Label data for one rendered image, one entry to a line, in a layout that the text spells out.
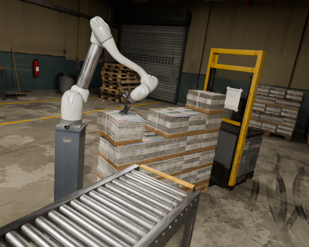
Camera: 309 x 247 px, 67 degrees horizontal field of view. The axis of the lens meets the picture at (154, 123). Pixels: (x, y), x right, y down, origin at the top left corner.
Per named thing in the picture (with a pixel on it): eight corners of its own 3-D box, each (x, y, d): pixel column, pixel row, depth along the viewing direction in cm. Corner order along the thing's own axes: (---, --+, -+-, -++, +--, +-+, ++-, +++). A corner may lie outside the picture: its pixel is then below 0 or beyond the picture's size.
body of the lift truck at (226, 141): (196, 168, 378) (205, 120, 358) (216, 162, 413) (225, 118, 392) (233, 188, 327) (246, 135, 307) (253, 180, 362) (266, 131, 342)
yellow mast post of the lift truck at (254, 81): (225, 183, 320) (255, 50, 276) (229, 182, 326) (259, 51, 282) (231, 186, 314) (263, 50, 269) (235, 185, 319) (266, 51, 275)
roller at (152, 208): (108, 186, 152) (108, 180, 151) (170, 219, 129) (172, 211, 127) (102, 189, 148) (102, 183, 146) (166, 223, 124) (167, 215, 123)
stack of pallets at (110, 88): (119, 95, 992) (122, 64, 959) (138, 100, 951) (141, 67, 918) (97, 98, 877) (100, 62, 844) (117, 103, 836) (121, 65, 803)
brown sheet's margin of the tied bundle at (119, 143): (106, 137, 211) (106, 133, 210) (132, 135, 230) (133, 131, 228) (114, 146, 200) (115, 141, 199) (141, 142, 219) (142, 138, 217)
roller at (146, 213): (94, 186, 141) (94, 194, 143) (161, 222, 118) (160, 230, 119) (101, 183, 145) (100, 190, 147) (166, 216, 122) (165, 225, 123)
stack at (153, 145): (93, 207, 250) (98, 133, 229) (172, 182, 324) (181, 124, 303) (111, 229, 222) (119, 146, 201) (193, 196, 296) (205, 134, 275)
